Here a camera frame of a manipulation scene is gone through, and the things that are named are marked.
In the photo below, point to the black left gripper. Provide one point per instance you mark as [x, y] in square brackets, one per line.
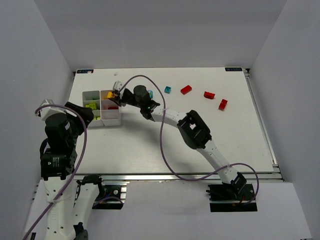
[81, 115]

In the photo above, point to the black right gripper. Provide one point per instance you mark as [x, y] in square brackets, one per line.
[122, 95]

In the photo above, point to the yellow orange flower lego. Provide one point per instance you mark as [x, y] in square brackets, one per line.
[111, 95]

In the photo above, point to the green and pale lego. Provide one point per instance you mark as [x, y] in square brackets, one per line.
[97, 117]

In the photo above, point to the red lego brick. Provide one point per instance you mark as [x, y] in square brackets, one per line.
[186, 89]
[223, 104]
[209, 95]

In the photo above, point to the lime rounded lego brick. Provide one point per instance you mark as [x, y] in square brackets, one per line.
[93, 105]

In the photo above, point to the red lego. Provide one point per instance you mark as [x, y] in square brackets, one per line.
[113, 108]

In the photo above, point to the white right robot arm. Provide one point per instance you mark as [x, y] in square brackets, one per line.
[194, 132]

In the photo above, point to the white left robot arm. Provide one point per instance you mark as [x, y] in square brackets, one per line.
[69, 202]

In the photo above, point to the white compartment container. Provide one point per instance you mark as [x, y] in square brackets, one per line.
[108, 118]

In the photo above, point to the blue label left corner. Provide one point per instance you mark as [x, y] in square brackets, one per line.
[84, 71]

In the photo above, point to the blue label corner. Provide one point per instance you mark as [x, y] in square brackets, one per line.
[233, 69]
[84, 71]

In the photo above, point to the teal small lego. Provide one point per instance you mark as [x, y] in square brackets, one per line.
[167, 89]

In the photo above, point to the red lego brick top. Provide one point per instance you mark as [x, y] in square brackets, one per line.
[186, 89]

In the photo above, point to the blue label right corner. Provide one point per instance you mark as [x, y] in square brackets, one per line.
[233, 69]

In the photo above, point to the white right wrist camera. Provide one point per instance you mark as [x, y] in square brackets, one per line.
[118, 86]

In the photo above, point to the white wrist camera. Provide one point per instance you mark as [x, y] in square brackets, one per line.
[50, 109]
[118, 86]

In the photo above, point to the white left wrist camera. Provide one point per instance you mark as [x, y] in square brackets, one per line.
[50, 109]

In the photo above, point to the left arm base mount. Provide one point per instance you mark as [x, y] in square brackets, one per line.
[105, 199]

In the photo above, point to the aluminium table front rail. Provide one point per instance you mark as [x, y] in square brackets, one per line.
[276, 176]

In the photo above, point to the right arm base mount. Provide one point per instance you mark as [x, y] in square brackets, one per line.
[223, 200]

